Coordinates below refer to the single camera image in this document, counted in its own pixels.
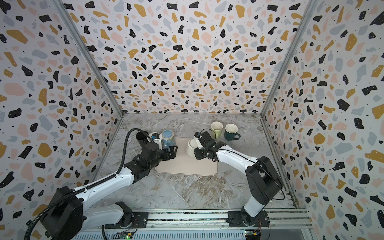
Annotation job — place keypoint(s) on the grey mug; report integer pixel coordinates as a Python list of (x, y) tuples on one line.
[(154, 136)]

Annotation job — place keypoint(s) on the left circuit board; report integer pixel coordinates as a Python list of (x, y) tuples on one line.
[(123, 236)]

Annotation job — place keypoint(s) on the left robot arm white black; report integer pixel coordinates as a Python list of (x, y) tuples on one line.
[(69, 211)]

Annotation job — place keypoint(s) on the white cream mug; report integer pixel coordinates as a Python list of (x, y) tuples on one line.
[(192, 145)]

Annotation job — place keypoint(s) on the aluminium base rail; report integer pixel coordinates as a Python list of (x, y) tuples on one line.
[(206, 224)]

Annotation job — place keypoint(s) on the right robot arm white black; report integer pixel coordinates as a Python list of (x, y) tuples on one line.
[(263, 179)]

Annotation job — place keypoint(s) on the right circuit board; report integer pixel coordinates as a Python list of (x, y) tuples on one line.
[(253, 235)]

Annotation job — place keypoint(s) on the light green mug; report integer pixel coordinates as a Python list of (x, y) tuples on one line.
[(217, 128)]

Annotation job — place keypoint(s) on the blue butterfly mug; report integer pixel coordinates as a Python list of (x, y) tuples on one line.
[(168, 139)]

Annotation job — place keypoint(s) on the black mug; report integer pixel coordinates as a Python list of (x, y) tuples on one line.
[(142, 138)]

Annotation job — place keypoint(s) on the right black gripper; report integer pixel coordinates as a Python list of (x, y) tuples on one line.
[(197, 156)]

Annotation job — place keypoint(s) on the circuit board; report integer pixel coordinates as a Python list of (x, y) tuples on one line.
[(123, 236), (253, 235)]

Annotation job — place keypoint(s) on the beige plastic tray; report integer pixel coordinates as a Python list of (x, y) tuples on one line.
[(185, 165)]

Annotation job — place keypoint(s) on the dark green faceted mug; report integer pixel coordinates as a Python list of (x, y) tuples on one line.
[(231, 132)]

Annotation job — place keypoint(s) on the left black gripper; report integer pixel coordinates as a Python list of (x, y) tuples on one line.
[(173, 153)]

